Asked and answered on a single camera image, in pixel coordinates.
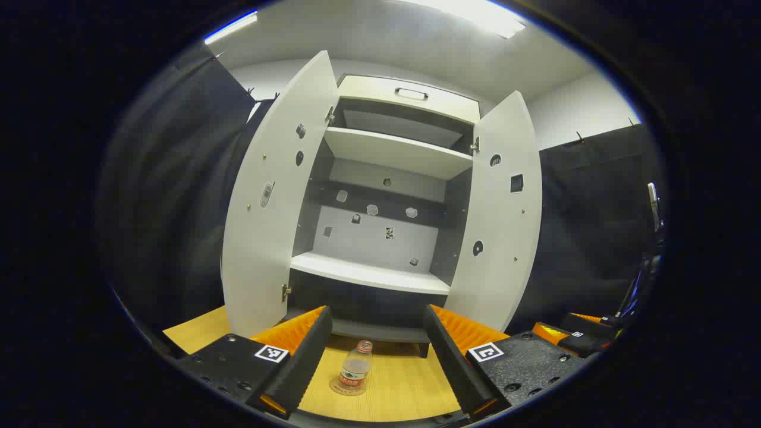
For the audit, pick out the dark equipment stand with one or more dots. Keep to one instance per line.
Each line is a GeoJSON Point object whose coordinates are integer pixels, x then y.
{"type": "Point", "coordinates": [654, 205]}

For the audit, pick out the wide ceiling light panel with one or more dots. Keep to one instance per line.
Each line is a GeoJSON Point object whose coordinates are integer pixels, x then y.
{"type": "Point", "coordinates": [475, 15]}

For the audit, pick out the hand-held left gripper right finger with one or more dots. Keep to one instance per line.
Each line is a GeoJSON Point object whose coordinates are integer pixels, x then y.
{"type": "Point", "coordinates": [452, 362]}

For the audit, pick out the white cabinet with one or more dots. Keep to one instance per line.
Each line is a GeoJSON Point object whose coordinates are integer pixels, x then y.
{"type": "Point", "coordinates": [380, 238]}

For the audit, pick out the black backdrop cloth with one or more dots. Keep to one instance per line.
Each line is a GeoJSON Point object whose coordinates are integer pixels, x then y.
{"type": "Point", "coordinates": [178, 178]}

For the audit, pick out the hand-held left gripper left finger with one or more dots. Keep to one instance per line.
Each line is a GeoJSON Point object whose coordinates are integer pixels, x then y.
{"type": "Point", "coordinates": [303, 362]}

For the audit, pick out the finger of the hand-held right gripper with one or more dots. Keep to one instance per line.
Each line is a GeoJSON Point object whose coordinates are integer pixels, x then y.
{"type": "Point", "coordinates": [585, 345]}
{"type": "Point", "coordinates": [588, 324]}

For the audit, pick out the clear plastic bottle red label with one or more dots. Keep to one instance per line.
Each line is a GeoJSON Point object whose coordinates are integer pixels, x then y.
{"type": "Point", "coordinates": [355, 371]}

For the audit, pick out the white cabinet shelf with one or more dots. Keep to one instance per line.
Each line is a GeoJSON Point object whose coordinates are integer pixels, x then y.
{"type": "Point", "coordinates": [392, 151]}
{"type": "Point", "coordinates": [368, 272]}

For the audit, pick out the narrow ceiling light strip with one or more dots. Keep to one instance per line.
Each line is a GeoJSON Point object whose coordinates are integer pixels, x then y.
{"type": "Point", "coordinates": [230, 27]}

